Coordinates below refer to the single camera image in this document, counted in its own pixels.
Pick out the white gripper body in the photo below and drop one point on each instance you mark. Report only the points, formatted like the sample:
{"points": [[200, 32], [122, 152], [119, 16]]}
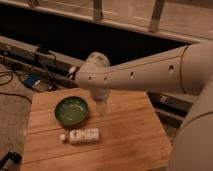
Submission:
{"points": [[100, 96]]}

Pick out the white plastic bottle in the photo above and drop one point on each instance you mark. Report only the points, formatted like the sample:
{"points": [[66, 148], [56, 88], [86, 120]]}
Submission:
{"points": [[78, 136]]}

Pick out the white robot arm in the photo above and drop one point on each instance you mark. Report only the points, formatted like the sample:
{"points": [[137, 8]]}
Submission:
{"points": [[188, 70]]}

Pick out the green ceramic bowl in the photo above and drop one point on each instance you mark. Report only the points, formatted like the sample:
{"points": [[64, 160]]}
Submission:
{"points": [[71, 110]]}

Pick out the white plug connector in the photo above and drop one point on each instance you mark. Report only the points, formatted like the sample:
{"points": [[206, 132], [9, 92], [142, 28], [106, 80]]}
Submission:
{"points": [[72, 70]]}

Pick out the wooden cutting board table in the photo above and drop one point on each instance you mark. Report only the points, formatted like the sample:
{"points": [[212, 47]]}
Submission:
{"points": [[132, 137]]}

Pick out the blue box on floor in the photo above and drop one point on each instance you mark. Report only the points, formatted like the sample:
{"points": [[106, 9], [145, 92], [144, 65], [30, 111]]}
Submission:
{"points": [[31, 81]]}

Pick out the black clamp device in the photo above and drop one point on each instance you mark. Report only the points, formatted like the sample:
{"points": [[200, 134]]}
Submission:
{"points": [[42, 50]]}

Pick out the metal window frame rail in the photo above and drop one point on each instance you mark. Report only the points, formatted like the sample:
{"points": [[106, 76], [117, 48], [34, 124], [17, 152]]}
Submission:
{"points": [[189, 21]]}

